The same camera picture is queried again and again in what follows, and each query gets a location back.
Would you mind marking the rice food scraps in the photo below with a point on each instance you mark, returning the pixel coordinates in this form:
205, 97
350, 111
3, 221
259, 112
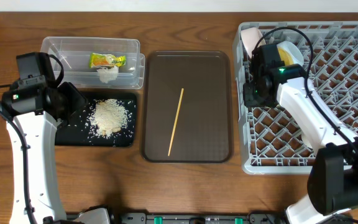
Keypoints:
108, 118

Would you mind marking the clear plastic bin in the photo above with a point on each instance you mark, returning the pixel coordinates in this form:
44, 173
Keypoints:
74, 54

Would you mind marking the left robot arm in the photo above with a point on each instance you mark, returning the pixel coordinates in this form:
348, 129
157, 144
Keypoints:
34, 110

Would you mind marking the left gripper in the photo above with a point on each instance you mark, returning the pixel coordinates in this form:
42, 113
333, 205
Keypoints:
74, 101

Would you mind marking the light blue bowl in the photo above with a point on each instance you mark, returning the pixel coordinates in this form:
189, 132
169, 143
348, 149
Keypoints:
295, 52

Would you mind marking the black plastic tray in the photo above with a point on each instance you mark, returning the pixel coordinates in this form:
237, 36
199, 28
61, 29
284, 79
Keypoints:
81, 131

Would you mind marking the pale green cup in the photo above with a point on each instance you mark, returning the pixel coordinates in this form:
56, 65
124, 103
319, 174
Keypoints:
306, 141

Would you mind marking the brown serving tray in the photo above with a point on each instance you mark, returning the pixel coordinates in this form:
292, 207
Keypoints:
204, 127

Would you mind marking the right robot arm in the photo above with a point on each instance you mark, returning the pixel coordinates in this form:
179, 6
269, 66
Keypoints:
333, 181

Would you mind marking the grey dishwasher rack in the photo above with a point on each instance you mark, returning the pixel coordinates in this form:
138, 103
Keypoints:
269, 138

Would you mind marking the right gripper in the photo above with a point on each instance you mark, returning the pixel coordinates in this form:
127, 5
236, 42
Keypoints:
249, 101

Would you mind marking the yellow plate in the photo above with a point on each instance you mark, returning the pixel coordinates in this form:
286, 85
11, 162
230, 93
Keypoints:
285, 56

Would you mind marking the white tissue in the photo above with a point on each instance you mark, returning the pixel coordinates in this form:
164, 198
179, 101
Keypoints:
107, 74

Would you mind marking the long wooden chopstick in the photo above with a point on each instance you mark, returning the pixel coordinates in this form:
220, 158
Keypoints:
175, 122

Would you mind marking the green snack wrapper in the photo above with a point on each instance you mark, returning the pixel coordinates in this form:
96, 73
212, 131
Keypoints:
106, 60

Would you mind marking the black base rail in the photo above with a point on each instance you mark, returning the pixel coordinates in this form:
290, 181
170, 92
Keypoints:
143, 218

